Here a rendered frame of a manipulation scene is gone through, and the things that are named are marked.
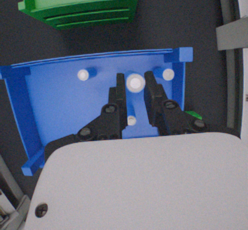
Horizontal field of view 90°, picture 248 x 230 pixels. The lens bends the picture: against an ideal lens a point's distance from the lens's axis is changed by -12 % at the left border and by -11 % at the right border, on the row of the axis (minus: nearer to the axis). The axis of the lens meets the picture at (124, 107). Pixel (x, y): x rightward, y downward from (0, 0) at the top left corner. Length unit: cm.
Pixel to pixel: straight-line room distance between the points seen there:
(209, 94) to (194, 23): 31
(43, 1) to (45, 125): 36
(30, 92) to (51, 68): 7
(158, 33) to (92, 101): 43
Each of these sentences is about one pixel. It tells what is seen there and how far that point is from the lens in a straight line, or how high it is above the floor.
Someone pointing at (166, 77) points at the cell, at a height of 39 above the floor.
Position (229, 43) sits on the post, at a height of 8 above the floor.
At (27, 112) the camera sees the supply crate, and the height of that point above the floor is 34.
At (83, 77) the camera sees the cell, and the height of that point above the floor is 39.
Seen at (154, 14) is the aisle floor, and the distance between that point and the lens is 64.
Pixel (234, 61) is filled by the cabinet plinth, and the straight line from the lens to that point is 71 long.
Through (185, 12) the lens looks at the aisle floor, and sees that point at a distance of 68.
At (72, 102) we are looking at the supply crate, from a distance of 30.
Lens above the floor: 59
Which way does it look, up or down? 73 degrees down
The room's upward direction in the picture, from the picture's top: 178 degrees clockwise
